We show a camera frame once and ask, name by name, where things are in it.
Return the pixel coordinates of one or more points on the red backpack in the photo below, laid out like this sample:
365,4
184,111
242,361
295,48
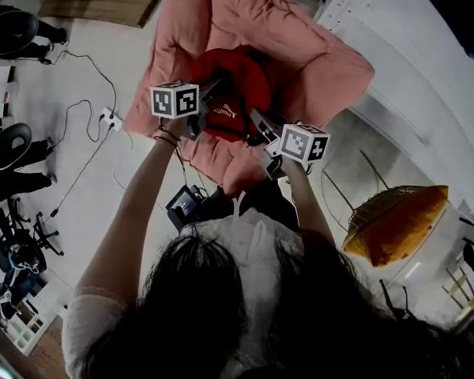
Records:
241,81

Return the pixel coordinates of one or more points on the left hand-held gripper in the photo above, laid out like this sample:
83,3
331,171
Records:
175,101

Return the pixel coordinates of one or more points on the person's right forearm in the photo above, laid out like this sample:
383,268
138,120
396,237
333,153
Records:
308,200

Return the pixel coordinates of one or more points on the person's white shirt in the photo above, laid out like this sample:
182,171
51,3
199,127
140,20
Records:
256,243

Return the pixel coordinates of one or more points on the black wrist band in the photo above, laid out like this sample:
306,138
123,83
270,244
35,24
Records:
166,136

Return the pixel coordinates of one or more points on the person's left forearm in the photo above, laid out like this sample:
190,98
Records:
138,203

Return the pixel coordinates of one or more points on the person's black trousers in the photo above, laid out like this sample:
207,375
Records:
268,203

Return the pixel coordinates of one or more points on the white power strip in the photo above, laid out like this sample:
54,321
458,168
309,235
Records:
111,118

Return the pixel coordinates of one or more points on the wooden frame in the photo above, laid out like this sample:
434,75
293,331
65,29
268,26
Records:
464,294

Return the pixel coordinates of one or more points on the white curved counter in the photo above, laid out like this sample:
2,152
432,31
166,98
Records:
411,53

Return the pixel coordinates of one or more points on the pink cushioned chair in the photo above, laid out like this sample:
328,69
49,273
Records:
316,69

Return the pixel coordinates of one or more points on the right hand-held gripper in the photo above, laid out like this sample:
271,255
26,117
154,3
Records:
302,142

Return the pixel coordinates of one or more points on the black office chair base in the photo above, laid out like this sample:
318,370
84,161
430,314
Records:
43,231

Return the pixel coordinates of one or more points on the white shelf unit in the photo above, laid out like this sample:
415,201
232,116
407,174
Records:
27,330

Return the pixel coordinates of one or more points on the black waist pack with screen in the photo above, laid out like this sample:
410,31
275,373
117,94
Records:
185,207

